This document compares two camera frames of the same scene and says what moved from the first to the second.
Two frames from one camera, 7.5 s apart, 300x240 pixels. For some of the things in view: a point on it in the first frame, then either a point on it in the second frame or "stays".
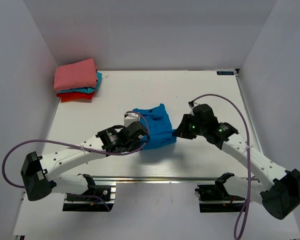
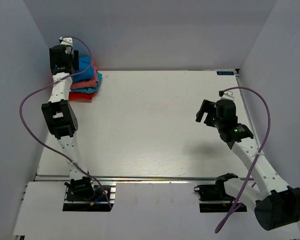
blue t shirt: (158, 126) -> (84, 63)
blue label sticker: (225, 73) stays
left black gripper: (138, 143) -> (74, 59)
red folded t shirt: (70, 96) stays
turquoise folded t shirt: (85, 90) stays
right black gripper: (182, 131) -> (207, 106)
